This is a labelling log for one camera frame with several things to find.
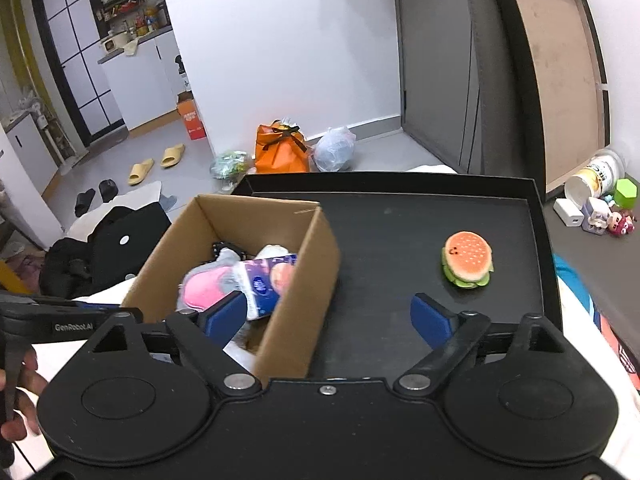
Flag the orange bag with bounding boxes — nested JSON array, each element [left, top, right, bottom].
[[254, 119, 311, 174]]

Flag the black framed glass door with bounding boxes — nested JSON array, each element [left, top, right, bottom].
[[30, 0, 126, 149]]

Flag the person's left hand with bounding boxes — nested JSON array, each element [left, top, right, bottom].
[[0, 352, 49, 442]]

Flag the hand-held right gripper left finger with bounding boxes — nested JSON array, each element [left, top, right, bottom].
[[87, 290, 262, 395]]

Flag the white box figure toy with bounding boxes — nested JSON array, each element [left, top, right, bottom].
[[582, 195, 612, 234]]

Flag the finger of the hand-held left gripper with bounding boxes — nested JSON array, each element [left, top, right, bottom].
[[74, 299, 126, 311]]

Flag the grey bed platform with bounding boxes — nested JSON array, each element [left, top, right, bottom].
[[542, 199, 640, 322]]

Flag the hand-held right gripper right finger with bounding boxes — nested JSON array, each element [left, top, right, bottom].
[[394, 293, 564, 394]]

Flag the pink plush slipper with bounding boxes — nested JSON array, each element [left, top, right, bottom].
[[177, 264, 242, 312]]

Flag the yellow slipper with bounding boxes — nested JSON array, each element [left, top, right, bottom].
[[160, 143, 186, 169], [128, 158, 155, 186]]

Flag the green hexagonal box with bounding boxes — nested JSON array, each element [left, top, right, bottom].
[[613, 177, 639, 209]]

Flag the white fleece blanket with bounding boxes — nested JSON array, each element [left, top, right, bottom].
[[542, 280, 640, 480]]

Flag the burger plush toy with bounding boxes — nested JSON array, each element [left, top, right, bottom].
[[440, 230, 495, 290]]

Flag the orange carton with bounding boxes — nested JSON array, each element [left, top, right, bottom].
[[176, 90, 207, 141]]

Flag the black tray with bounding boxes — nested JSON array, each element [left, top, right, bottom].
[[232, 172, 566, 382]]

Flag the white low cabinet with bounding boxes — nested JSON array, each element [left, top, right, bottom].
[[0, 112, 62, 243]]

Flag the brown board with black frame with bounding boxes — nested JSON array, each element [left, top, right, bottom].
[[484, 0, 612, 197]]

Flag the blue orange printed blanket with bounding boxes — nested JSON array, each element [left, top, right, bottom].
[[552, 254, 640, 387]]

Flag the white kitchen cabinet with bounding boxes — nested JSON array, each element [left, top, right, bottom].
[[97, 27, 189, 134]]

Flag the pink doll toy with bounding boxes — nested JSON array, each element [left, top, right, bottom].
[[607, 209, 639, 239]]

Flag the bluish plastic bag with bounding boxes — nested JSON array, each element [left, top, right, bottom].
[[313, 126, 357, 172]]

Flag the grey upholstered panel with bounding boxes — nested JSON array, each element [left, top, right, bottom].
[[392, 0, 502, 174]]

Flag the green plastic bag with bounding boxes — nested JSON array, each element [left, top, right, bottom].
[[209, 149, 251, 182]]

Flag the milk powder can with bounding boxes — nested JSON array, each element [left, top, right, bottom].
[[564, 149, 627, 202]]

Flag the white cloth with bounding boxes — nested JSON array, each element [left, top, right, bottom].
[[67, 180, 167, 241]]

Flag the kitchen shelf with bottles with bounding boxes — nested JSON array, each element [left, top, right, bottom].
[[87, 0, 172, 47]]

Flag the white charger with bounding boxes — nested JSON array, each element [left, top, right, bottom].
[[553, 198, 586, 229]]

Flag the brown cardboard box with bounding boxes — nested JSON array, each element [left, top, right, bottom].
[[121, 193, 342, 382]]

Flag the blue tissue packet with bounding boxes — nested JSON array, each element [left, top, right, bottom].
[[232, 254, 299, 321]]

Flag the black jacket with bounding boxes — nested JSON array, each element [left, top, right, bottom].
[[39, 204, 172, 302]]

